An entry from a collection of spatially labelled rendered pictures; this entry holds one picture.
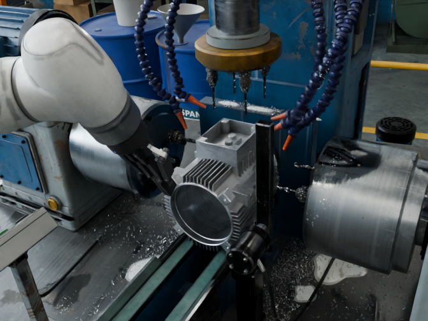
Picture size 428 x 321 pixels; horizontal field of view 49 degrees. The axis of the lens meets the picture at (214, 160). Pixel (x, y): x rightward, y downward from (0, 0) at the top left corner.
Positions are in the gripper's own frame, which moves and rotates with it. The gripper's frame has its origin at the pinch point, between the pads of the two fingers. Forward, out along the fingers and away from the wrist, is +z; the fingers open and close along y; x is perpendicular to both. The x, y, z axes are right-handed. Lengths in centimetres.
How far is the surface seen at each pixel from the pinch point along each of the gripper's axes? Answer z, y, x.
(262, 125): -10.4, -19.5, -11.3
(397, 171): 2.3, -41.6, -14.7
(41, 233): -5.6, 16.1, 19.0
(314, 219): 6.5, -29.5, -3.3
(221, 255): 17.6, -10.4, 6.4
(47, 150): 6.7, 40.3, -2.0
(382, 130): 90, -23, -79
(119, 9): 91, 145, -132
